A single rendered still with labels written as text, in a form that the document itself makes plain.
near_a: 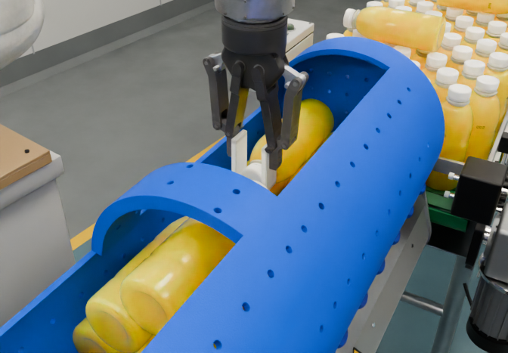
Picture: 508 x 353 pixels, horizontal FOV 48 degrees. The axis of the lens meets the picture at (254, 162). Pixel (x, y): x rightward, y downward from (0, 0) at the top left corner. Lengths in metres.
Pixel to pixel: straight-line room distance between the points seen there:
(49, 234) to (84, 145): 1.94
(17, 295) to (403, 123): 0.77
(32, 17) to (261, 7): 0.62
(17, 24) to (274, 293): 0.76
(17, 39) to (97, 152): 1.90
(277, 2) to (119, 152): 2.39
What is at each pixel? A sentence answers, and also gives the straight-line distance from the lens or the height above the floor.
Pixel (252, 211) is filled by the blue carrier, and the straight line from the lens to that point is 0.52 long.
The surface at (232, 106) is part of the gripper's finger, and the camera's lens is 0.71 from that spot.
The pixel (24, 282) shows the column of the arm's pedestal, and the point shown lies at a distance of 1.16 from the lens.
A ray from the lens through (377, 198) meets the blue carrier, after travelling 0.65.
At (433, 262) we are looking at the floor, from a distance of 2.34.
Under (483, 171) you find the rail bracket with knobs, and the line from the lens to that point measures 1.04.
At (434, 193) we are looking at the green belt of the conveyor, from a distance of 1.13.
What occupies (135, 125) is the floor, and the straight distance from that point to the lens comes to 3.16.
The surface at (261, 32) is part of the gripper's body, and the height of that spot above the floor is 1.33.
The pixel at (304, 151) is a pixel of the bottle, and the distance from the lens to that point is 0.81.
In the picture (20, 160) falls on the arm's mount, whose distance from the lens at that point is 1.03.
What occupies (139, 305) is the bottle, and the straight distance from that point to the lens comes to 0.54.
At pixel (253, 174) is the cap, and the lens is 0.75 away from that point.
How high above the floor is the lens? 1.55
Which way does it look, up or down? 34 degrees down
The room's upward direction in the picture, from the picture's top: straight up
